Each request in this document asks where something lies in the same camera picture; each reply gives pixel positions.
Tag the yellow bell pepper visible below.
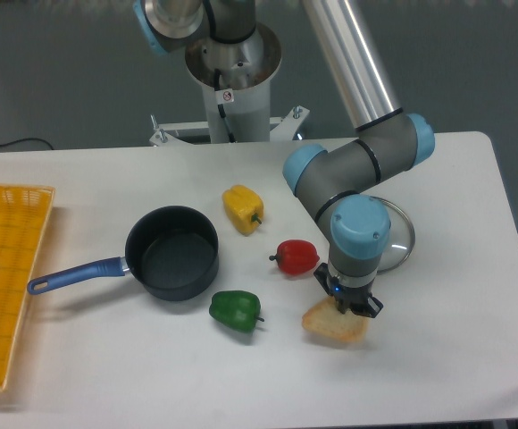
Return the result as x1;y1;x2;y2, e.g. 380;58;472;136
221;185;264;236

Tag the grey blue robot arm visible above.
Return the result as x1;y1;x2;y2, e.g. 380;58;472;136
134;1;435;317

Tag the black cable on floor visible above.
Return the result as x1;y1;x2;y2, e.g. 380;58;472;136
0;137;54;150

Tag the dark pot blue handle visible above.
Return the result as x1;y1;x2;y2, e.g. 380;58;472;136
27;206;219;302

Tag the red bell pepper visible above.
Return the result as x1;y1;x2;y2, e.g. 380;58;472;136
269;240;320;275

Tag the green bell pepper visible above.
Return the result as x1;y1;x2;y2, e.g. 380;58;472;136
209;290;264;333

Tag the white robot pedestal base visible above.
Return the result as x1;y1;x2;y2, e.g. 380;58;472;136
149;23;310;147

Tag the triangle toast bread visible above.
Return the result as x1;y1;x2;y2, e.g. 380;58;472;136
302;297;369;343

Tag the yellow woven basket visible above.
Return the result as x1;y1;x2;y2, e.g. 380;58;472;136
0;184;55;391

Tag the glass pot lid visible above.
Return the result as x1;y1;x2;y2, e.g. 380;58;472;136
364;196;416;274

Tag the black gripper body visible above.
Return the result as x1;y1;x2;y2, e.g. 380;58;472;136
313;263;375;308

